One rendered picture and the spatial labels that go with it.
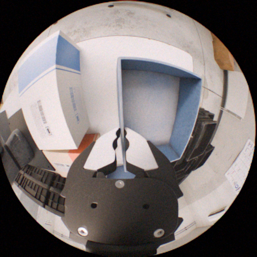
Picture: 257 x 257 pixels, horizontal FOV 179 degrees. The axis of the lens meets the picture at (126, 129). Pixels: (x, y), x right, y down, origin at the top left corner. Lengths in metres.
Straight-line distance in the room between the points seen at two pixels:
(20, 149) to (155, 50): 0.50
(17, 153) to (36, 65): 0.29
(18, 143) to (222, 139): 3.05
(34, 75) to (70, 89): 0.08
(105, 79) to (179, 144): 0.23
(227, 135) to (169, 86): 2.56
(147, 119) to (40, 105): 0.21
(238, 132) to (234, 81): 1.15
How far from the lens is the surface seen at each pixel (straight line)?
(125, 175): 0.29
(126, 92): 0.16
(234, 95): 2.54
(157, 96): 0.19
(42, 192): 0.54
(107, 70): 0.19
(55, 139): 0.16
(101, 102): 0.19
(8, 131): 0.68
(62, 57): 0.15
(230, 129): 2.65
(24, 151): 0.38
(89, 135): 0.22
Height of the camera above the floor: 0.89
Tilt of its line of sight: 60 degrees down
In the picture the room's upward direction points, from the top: 165 degrees clockwise
